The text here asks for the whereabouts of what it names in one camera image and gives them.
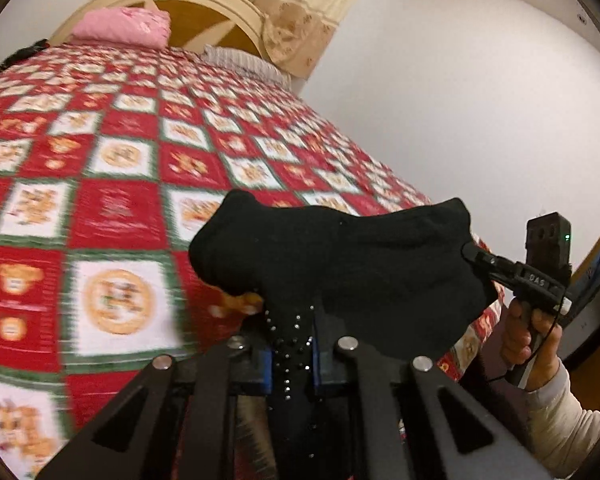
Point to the black pants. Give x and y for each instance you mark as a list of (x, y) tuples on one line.
[(340, 255)]

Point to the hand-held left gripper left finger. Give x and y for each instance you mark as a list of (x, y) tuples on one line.
[(266, 367)]

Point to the beige patterned curtain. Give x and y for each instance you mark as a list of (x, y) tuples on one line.
[(290, 10)]

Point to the cream wooden headboard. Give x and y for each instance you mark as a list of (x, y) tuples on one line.
[(205, 20)]

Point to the red checked printed blanket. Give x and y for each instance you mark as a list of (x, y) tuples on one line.
[(115, 210)]

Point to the small wall fitting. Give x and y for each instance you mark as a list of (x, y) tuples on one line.
[(581, 17)]

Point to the pink pillow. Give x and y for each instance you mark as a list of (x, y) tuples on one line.
[(125, 27)]

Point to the person's right hand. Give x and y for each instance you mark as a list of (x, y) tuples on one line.
[(517, 340)]

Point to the striped pillow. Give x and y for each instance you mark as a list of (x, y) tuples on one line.
[(245, 62)]

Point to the wooden door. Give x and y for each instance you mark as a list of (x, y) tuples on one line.
[(597, 385)]

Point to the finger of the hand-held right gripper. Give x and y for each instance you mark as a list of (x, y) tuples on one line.
[(482, 260)]

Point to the small black item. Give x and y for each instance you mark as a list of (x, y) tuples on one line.
[(22, 55)]

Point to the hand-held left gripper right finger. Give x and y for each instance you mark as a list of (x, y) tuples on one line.
[(316, 365)]

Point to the person's right forearm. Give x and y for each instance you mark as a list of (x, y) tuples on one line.
[(570, 425)]

